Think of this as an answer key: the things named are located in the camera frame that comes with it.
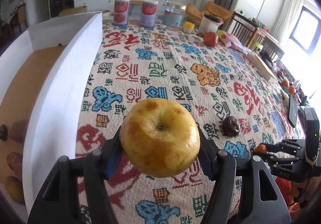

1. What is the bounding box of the small orange tangerine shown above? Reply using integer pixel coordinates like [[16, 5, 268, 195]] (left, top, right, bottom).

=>
[[255, 144, 267, 153]]

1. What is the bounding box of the purple sweet potato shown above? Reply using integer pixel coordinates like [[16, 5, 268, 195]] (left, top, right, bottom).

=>
[[7, 152, 23, 181], [8, 119, 29, 143]]

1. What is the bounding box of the rough dark orange fruit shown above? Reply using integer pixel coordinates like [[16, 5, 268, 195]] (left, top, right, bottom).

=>
[[0, 124, 8, 141]]

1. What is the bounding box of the yellow apple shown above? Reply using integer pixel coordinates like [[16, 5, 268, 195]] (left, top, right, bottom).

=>
[[119, 98, 200, 178]]

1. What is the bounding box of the patterned woven tablecloth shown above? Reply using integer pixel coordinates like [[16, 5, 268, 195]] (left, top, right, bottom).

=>
[[76, 20, 305, 223]]

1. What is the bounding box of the orange cover book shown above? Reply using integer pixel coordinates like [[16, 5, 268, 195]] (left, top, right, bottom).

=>
[[246, 52, 278, 83]]

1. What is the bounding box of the wooden chair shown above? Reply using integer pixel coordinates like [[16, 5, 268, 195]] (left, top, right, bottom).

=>
[[227, 12, 284, 61]]

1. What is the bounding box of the pink snack bag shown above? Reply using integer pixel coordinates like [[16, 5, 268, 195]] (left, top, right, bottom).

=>
[[216, 29, 243, 50]]

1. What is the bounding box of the white cardboard box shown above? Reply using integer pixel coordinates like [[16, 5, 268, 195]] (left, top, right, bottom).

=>
[[1, 12, 103, 222]]

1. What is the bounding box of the red apple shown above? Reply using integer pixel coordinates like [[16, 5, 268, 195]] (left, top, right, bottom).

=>
[[203, 32, 219, 47]]

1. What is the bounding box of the clear black lid canister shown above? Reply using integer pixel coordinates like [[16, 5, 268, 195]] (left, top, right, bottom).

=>
[[199, 14, 221, 33]]

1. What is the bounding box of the small yellow lid jar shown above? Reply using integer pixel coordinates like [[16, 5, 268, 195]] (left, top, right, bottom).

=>
[[183, 21, 195, 34]]

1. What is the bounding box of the brown cushioned lounge chair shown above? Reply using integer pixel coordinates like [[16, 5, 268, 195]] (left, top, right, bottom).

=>
[[186, 1, 233, 24]]

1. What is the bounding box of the large silver blue tin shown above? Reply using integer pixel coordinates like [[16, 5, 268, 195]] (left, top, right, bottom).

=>
[[163, 1, 186, 29]]

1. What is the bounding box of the right purple tin can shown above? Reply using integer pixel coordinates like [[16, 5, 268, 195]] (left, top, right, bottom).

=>
[[139, 0, 158, 28]]

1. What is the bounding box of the purple tin can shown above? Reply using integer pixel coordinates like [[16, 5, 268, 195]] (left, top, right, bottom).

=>
[[139, 0, 158, 28], [113, 0, 131, 25]]

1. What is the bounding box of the white tv cabinet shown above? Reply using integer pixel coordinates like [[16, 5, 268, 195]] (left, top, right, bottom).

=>
[[74, 0, 167, 15]]

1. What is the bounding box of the left purple tin can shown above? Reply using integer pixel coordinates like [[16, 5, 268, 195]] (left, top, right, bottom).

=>
[[113, 0, 131, 25]]

